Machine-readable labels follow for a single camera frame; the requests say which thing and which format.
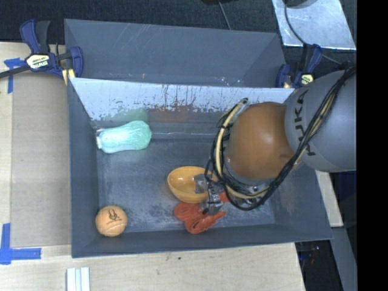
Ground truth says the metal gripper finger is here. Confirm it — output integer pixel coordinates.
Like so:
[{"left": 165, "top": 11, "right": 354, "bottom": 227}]
[
  {"left": 193, "top": 173, "right": 210, "bottom": 195},
  {"left": 207, "top": 193, "right": 224, "bottom": 216}
]

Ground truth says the orange plastic bowl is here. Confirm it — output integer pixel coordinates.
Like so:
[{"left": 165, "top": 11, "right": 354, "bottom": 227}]
[{"left": 167, "top": 166, "right": 219, "bottom": 204}]

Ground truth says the red-orange rubber toy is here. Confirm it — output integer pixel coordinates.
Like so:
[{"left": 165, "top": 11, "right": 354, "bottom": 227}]
[{"left": 173, "top": 192, "right": 230, "bottom": 235}]

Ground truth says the grey metal bin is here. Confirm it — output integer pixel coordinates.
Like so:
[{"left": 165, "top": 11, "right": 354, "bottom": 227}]
[{"left": 63, "top": 18, "right": 335, "bottom": 259}]

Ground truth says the pale green toy cabbage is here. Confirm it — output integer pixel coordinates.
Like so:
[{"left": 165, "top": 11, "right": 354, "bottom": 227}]
[{"left": 96, "top": 119, "right": 153, "bottom": 155}]

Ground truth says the orange ball with black print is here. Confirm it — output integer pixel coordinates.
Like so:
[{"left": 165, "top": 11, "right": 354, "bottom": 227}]
[{"left": 95, "top": 205, "right": 129, "bottom": 238}]

